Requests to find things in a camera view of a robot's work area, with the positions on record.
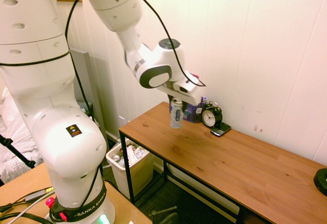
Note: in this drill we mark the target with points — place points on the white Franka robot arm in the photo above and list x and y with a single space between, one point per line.
64 145

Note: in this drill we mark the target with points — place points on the crumpled clear plastic trash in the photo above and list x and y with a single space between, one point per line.
139 153

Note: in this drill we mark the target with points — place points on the wooden side table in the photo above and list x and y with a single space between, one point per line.
130 178

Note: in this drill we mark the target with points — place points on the black keypad mobile phone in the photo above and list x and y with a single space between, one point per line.
221 129

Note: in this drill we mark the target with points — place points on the silver can in trash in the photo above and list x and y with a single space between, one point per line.
116 157

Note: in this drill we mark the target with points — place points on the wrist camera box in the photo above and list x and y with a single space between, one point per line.
192 77

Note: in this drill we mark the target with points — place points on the grey upright board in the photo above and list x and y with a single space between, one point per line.
88 81

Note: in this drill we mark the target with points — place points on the black chair part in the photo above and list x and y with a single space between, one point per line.
164 216

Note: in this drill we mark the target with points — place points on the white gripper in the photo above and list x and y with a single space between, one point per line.
187 91

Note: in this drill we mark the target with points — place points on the pink red knob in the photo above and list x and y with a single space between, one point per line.
63 217
50 202

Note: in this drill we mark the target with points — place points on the blue mesh desk organizer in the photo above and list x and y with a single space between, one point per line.
192 115

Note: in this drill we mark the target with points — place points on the black tripod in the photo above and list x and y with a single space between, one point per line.
18 152

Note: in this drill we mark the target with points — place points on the white drink can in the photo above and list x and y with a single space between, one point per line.
176 118

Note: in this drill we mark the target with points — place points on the white plastic trash bin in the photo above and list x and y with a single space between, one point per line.
139 173

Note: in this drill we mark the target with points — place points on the white patterned bedding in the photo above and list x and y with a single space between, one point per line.
12 137

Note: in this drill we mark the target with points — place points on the black round device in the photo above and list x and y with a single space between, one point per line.
321 182

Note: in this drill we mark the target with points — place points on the black twin-bell alarm clock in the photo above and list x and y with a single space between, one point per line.
211 117

